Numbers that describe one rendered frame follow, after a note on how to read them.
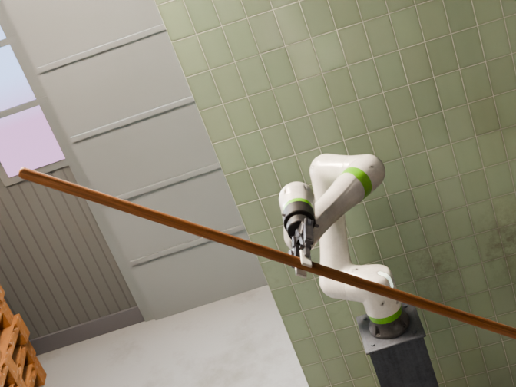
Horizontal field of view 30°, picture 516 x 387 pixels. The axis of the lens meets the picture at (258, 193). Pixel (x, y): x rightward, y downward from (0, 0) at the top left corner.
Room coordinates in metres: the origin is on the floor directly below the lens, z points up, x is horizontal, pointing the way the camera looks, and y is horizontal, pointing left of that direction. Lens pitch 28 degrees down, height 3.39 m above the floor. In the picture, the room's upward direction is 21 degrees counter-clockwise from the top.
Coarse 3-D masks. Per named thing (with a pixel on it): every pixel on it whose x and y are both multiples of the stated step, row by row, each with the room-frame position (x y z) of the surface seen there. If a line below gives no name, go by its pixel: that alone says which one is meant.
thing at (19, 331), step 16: (0, 288) 5.02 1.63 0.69; (0, 304) 4.95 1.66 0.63; (0, 320) 4.85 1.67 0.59; (16, 320) 4.97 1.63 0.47; (0, 336) 4.86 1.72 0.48; (16, 336) 4.86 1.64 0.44; (0, 352) 4.65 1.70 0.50; (16, 352) 4.88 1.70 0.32; (32, 352) 5.00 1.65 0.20; (0, 368) 4.54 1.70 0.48; (16, 368) 4.66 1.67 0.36; (32, 368) 4.92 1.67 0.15; (0, 384) 4.41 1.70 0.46; (16, 384) 4.59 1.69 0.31; (32, 384) 4.79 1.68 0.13
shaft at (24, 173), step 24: (24, 168) 2.30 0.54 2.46; (72, 192) 2.27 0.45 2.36; (96, 192) 2.27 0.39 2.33; (144, 216) 2.24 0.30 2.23; (168, 216) 2.24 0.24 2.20; (216, 240) 2.22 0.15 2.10; (240, 240) 2.21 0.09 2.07; (288, 264) 2.19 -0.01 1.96; (312, 264) 2.19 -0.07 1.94; (360, 288) 2.16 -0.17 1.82; (384, 288) 2.16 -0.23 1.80; (432, 312) 2.14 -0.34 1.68; (456, 312) 2.13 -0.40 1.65
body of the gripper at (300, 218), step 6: (294, 216) 2.39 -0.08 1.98; (300, 216) 2.38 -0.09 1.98; (288, 222) 2.39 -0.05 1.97; (294, 222) 2.36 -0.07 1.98; (300, 222) 2.36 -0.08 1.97; (288, 228) 2.37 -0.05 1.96; (294, 228) 2.36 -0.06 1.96; (300, 228) 2.33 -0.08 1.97; (288, 234) 2.37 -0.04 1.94; (294, 234) 2.37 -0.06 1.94
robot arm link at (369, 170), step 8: (352, 160) 2.86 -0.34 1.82; (360, 160) 2.83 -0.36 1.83; (368, 160) 2.82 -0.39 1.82; (376, 160) 2.83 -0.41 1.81; (344, 168) 2.87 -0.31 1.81; (352, 168) 2.79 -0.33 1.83; (360, 168) 2.79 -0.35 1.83; (368, 168) 2.79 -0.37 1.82; (376, 168) 2.80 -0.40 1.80; (384, 168) 2.83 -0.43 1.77; (360, 176) 2.75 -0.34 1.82; (368, 176) 2.76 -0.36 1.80; (376, 176) 2.78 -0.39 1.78; (384, 176) 2.82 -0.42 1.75; (368, 184) 2.75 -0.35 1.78; (376, 184) 2.78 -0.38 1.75; (368, 192) 2.74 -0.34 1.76
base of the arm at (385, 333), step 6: (402, 312) 2.73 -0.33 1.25; (402, 318) 2.71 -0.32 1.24; (408, 318) 2.73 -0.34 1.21; (372, 324) 2.73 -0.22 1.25; (378, 324) 2.70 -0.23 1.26; (384, 324) 2.69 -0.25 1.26; (390, 324) 2.69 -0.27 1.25; (396, 324) 2.69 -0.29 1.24; (402, 324) 2.70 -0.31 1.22; (408, 324) 2.71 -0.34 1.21; (372, 330) 2.73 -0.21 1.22; (378, 330) 2.71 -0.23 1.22; (384, 330) 2.69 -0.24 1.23; (390, 330) 2.68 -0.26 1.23; (396, 330) 2.68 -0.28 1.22; (402, 330) 2.68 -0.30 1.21; (378, 336) 2.70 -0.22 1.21; (384, 336) 2.68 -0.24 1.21; (390, 336) 2.67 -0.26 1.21; (396, 336) 2.67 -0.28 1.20
